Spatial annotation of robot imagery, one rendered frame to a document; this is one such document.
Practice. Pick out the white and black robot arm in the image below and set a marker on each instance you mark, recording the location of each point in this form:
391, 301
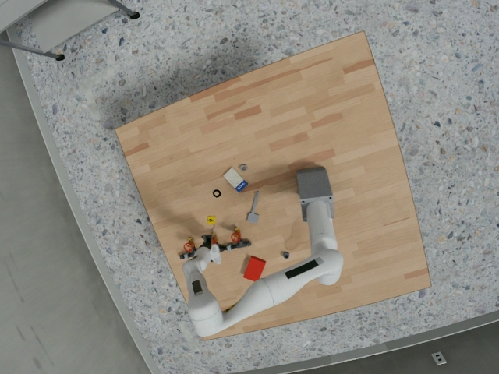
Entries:
326, 266

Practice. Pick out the red rectangular block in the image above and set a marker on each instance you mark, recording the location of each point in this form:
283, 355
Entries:
254, 268

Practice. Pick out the black pipe manifold with grey fittings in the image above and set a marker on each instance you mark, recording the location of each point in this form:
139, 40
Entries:
229, 247

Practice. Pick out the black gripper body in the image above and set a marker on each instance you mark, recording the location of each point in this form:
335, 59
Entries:
206, 245

